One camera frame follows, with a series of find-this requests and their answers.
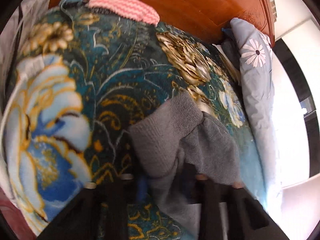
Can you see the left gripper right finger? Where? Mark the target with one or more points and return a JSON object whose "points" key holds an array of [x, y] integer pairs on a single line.
{"points": [[227, 212]]}

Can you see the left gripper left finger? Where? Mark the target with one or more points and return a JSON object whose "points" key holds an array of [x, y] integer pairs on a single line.
{"points": [[98, 206]]}

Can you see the grey sweater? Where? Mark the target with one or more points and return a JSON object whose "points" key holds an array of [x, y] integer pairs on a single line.
{"points": [[178, 132]]}

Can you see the teal floral bed blanket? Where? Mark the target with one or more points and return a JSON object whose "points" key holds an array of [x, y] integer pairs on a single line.
{"points": [[81, 79]]}

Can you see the white black-striped wardrobe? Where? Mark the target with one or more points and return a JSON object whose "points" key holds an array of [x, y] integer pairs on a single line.
{"points": [[297, 97]]}

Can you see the light blue floral duvet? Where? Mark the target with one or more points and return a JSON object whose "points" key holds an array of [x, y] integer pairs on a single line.
{"points": [[258, 92]]}

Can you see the pink white striped cloth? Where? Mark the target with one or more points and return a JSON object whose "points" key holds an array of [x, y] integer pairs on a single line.
{"points": [[133, 9]]}

